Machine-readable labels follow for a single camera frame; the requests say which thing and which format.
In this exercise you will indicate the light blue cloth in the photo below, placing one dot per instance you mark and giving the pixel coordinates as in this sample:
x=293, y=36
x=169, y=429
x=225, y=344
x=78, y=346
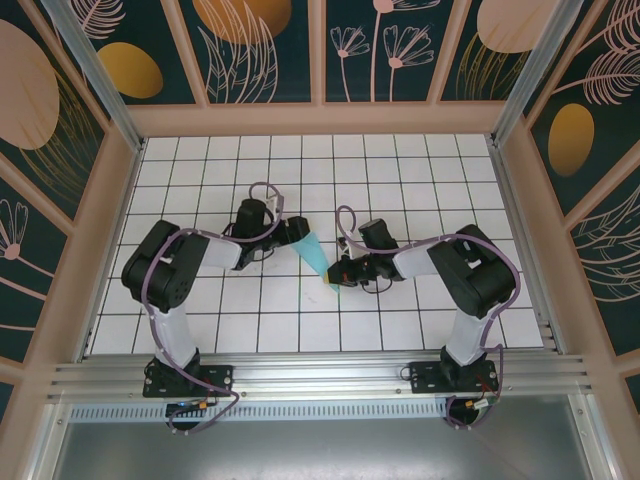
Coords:
x=312, y=252

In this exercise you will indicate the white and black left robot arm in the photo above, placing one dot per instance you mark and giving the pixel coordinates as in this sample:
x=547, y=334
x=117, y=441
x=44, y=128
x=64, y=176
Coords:
x=220, y=252

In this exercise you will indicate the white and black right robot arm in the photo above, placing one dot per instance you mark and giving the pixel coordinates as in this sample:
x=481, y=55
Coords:
x=415, y=262

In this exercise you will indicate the grey metal panel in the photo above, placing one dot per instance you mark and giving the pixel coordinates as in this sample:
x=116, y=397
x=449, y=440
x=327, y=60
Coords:
x=320, y=450

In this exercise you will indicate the aluminium mounting rail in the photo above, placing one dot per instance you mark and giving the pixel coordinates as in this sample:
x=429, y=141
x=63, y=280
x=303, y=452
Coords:
x=320, y=375

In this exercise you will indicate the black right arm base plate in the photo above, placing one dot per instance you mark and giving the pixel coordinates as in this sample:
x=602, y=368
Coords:
x=425, y=380

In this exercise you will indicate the aluminium side rail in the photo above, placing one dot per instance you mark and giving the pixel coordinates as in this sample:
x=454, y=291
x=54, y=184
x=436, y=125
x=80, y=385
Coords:
x=509, y=200

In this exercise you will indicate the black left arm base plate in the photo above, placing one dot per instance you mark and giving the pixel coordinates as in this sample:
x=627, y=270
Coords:
x=220, y=377

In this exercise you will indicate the aluminium corner post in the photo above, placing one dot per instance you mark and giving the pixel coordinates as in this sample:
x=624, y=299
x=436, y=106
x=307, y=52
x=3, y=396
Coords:
x=531, y=75
x=101, y=75

